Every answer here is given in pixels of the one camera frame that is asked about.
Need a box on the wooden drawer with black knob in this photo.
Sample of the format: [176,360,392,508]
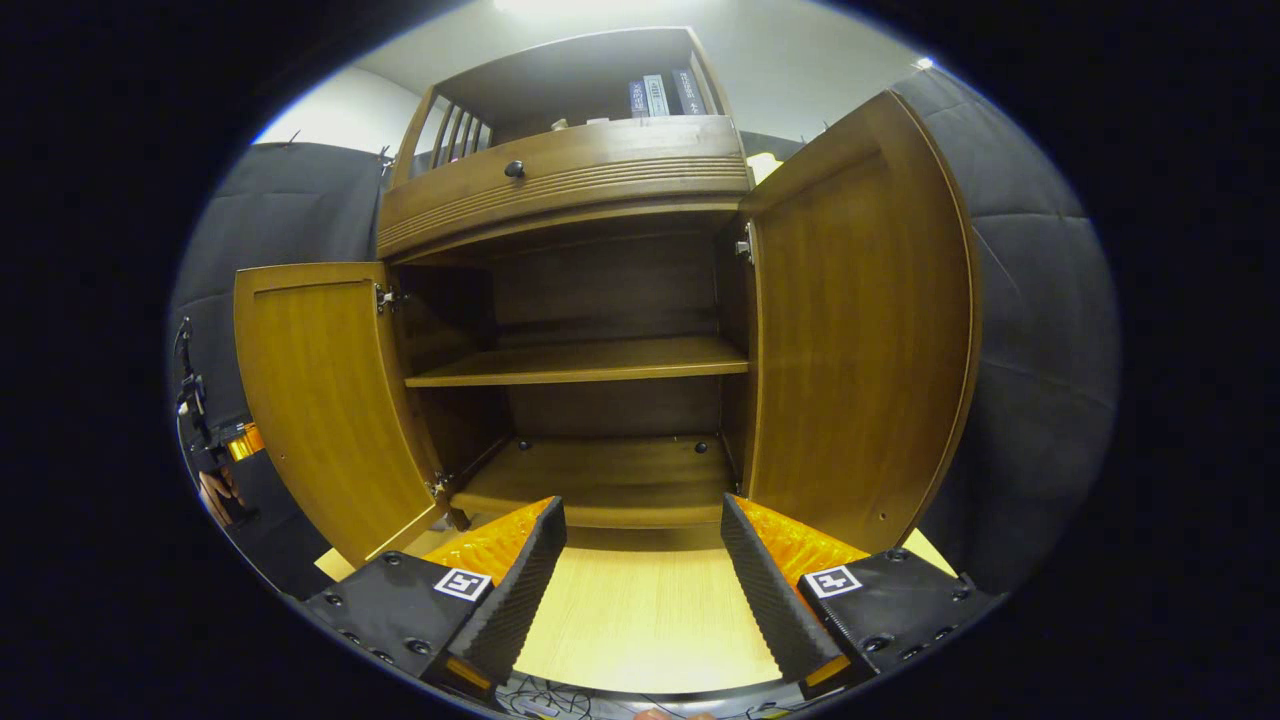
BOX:
[378,115,753,261]

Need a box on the wooden double-door shoe cabinet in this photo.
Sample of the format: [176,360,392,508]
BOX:
[375,27,756,551]

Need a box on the large ceiling light panel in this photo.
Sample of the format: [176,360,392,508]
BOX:
[495,0,641,13]

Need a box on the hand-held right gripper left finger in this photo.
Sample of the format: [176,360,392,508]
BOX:
[300,496,568,701]

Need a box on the black backdrop cloth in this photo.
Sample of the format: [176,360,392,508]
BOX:
[168,68,1121,601]

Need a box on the wooden cabinet shelf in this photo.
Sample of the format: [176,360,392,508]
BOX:
[405,335,751,389]

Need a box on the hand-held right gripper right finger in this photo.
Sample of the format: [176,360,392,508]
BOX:
[720,492,1001,701]

